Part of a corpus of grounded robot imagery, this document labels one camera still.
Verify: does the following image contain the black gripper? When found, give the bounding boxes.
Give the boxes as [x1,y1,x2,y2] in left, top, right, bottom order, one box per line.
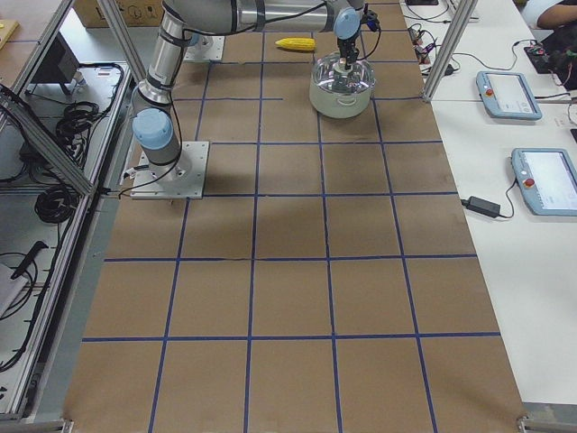
[337,37,358,66]

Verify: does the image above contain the glass pot lid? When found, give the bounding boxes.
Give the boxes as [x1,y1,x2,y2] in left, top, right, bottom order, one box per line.
[311,52,376,95]

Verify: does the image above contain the yellow corn cob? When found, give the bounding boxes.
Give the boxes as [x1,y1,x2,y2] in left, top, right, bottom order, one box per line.
[275,37,316,52]

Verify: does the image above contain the person forearm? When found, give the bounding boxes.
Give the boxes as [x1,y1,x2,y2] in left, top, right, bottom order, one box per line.
[536,1,576,30]

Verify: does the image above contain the pale green steel pot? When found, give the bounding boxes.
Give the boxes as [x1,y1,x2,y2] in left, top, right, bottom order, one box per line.
[309,79,374,119]

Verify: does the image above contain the upper teach pendant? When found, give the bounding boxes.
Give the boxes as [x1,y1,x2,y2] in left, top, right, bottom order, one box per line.
[475,71,542,121]

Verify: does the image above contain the teach pendant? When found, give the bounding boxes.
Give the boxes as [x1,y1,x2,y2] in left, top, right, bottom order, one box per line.
[511,148,576,217]
[475,71,542,121]

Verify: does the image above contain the black power adapter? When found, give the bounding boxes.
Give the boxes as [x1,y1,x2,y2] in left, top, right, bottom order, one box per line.
[461,196,500,218]

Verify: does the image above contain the cardboard box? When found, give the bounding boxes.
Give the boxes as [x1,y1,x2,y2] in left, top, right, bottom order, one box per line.
[74,0,164,29]

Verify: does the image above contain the lower teach pendant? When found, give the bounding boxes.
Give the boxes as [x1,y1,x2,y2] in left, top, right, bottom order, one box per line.
[511,148,576,217]

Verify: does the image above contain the black monitor box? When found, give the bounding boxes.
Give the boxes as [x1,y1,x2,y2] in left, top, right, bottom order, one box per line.
[31,32,79,96]

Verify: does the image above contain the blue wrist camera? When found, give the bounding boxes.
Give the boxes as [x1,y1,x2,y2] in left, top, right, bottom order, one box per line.
[361,10,380,32]

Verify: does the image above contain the aluminium frame post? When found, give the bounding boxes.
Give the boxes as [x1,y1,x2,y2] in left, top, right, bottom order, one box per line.
[97,0,146,83]
[422,0,478,102]

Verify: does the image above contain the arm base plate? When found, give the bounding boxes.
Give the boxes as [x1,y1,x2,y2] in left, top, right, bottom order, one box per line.
[184,33,225,63]
[129,142,209,199]

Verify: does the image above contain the left aluminium frame post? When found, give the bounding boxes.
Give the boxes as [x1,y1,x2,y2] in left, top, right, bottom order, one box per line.
[97,0,146,83]

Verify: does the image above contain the aluminium frame diagonal strut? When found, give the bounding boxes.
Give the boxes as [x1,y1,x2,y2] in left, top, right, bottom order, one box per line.
[1,85,96,196]

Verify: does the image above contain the coiled black cables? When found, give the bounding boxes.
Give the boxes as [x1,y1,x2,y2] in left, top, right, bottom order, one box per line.
[0,62,125,225]

